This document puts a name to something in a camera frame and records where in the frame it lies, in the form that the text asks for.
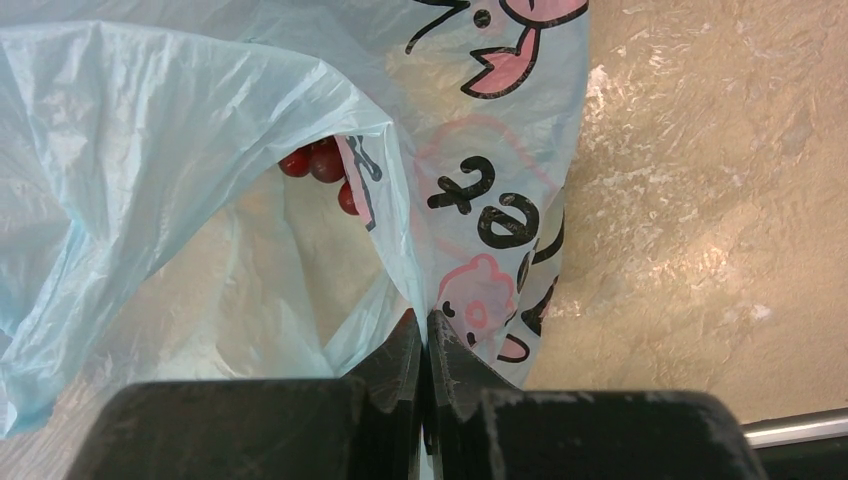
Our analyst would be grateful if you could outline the light blue plastic bag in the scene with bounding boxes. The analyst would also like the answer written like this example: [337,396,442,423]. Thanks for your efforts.
[1,1,589,438]

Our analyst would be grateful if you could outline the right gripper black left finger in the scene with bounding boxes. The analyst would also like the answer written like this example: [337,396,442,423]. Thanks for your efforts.
[68,312,422,479]

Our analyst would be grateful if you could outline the aluminium frame rail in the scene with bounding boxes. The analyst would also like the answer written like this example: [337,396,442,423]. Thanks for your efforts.
[742,408,847,449]

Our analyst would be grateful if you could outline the red fake grapes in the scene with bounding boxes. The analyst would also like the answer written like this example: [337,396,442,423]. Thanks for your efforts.
[277,138,358,216]

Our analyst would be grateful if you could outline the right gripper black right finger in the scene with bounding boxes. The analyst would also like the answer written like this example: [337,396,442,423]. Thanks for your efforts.
[425,311,766,479]

